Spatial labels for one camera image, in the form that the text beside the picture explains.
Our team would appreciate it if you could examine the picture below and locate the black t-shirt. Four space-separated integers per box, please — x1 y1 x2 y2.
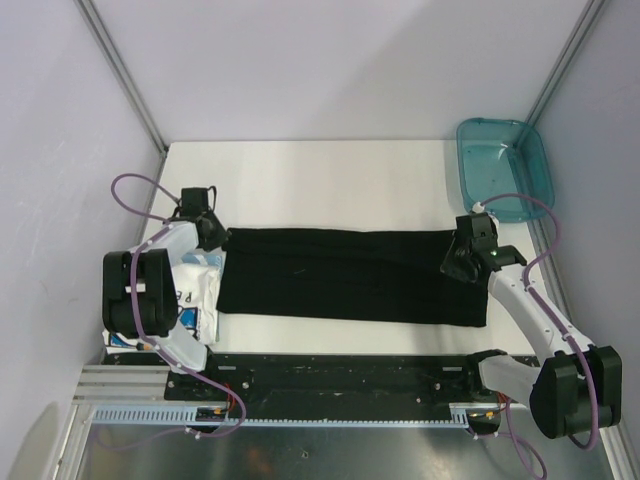
217 228 488 328

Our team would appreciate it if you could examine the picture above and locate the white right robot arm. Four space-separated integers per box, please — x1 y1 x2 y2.
441 213 622 450

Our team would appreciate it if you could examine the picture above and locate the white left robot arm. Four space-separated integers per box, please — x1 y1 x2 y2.
102 186 228 400

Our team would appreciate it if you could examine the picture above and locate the white folded daisy t-shirt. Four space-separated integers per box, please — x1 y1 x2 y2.
102 251 223 354

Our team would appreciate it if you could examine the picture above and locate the teal plastic bin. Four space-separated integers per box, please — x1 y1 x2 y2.
456 118 555 223

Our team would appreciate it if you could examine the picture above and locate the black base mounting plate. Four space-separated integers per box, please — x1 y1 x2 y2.
102 352 524 436

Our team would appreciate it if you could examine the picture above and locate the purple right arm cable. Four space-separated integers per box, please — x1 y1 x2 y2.
474 193 599 476

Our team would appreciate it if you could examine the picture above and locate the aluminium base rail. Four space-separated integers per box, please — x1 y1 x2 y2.
73 365 169 403

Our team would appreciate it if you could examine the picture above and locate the grey slotted cable duct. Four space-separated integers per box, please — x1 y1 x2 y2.
89 404 474 430

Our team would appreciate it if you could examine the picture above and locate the left aluminium frame post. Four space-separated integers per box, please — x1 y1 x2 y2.
74 0 168 158

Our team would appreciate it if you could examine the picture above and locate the aluminium frame post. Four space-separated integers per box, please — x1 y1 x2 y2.
74 0 168 158
525 0 609 126

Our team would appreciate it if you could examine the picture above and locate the right aluminium frame post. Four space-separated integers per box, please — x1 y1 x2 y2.
525 0 609 126

